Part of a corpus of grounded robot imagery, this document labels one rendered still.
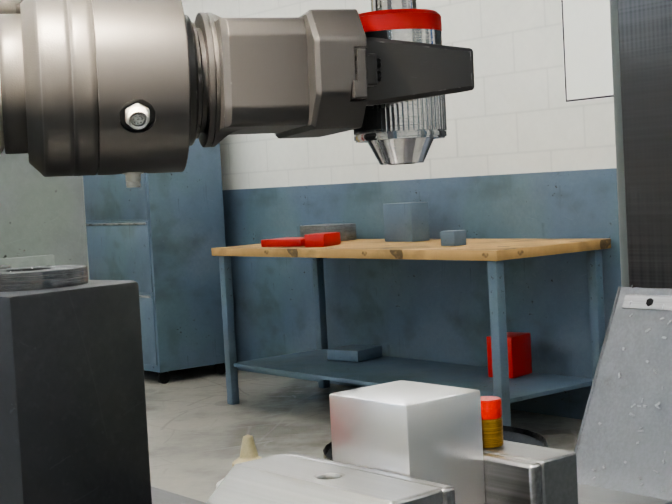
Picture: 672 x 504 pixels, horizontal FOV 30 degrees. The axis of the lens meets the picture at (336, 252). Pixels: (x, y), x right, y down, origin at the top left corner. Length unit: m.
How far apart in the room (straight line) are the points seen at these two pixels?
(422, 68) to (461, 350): 6.09
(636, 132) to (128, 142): 0.52
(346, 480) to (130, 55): 0.22
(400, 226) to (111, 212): 2.45
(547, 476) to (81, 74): 0.30
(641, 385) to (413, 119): 0.41
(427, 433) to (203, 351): 7.46
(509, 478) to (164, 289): 7.29
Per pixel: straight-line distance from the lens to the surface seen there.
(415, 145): 0.62
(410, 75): 0.60
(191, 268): 8.00
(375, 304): 7.16
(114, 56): 0.57
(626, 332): 0.99
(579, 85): 6.05
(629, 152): 1.00
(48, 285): 0.95
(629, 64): 1.00
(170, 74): 0.57
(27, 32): 0.58
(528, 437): 2.78
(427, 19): 0.62
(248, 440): 0.73
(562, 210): 6.11
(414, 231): 6.41
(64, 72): 0.57
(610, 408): 0.98
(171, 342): 7.94
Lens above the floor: 1.18
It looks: 3 degrees down
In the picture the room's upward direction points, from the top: 3 degrees counter-clockwise
